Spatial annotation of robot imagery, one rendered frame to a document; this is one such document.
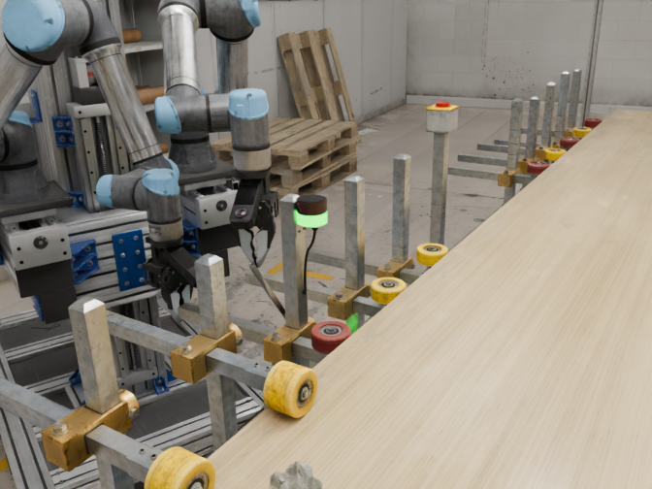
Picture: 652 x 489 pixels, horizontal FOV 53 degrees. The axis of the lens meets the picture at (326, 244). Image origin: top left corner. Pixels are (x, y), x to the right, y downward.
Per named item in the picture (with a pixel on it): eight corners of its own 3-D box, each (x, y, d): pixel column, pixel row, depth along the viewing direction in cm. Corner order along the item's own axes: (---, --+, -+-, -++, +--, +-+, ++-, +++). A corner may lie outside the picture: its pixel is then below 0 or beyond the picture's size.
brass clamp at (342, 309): (325, 315, 155) (324, 297, 154) (353, 294, 166) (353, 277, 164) (347, 322, 152) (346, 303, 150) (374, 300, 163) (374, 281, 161)
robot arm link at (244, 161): (264, 152, 125) (223, 150, 126) (265, 175, 126) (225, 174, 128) (275, 143, 131) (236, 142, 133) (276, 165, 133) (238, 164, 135)
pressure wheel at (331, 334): (305, 380, 132) (303, 331, 128) (326, 363, 138) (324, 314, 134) (339, 392, 128) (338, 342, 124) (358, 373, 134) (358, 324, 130)
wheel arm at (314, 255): (298, 261, 192) (298, 248, 190) (305, 257, 195) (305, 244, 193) (435, 293, 170) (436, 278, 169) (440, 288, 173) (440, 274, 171)
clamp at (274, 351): (263, 360, 135) (262, 339, 133) (300, 333, 146) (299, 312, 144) (285, 368, 132) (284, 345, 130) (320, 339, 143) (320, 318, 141)
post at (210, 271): (216, 482, 127) (193, 257, 110) (228, 472, 130) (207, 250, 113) (230, 489, 126) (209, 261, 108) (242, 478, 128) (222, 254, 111)
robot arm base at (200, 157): (160, 166, 202) (156, 134, 198) (205, 158, 210) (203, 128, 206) (179, 176, 190) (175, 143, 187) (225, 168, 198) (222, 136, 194)
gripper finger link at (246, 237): (263, 258, 141) (261, 218, 138) (255, 269, 136) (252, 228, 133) (249, 257, 142) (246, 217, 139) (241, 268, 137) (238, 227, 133)
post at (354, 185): (345, 358, 166) (343, 176, 148) (352, 351, 169) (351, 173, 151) (358, 361, 164) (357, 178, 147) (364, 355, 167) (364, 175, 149)
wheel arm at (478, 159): (457, 163, 289) (457, 153, 288) (459, 161, 292) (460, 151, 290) (556, 175, 267) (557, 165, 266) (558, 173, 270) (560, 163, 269)
